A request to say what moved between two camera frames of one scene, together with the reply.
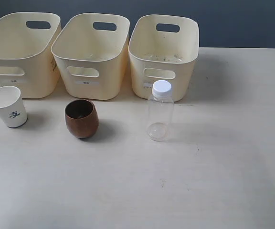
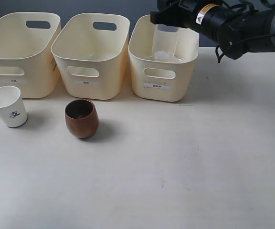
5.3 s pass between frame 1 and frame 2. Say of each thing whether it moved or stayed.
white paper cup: stayed
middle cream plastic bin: stayed
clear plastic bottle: moved
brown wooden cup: stayed
